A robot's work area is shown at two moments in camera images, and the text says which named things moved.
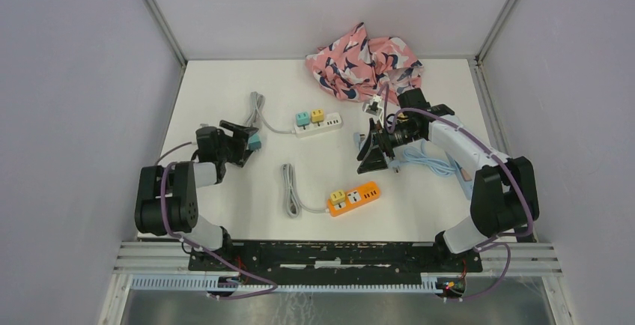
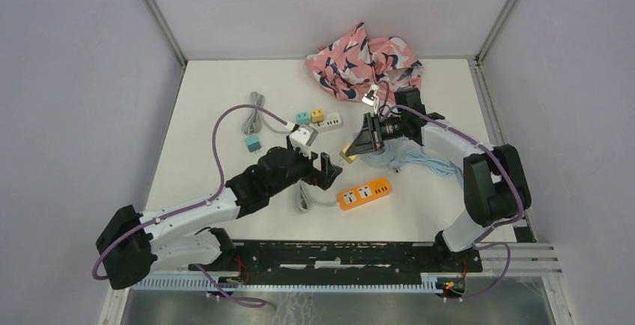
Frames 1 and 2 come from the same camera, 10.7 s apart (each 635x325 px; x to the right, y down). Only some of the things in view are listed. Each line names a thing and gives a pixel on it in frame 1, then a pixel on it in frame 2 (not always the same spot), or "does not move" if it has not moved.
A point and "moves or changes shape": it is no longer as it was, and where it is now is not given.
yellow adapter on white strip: (317, 116) does not move
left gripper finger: (240, 132) → (329, 171)
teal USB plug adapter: (254, 142) does not move
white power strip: (332, 122) does not move
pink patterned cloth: (355, 67) does not move
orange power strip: (356, 198) moves or changes shape
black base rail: (334, 262) does not move
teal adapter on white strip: (302, 119) does not move
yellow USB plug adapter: (337, 197) → (347, 158)
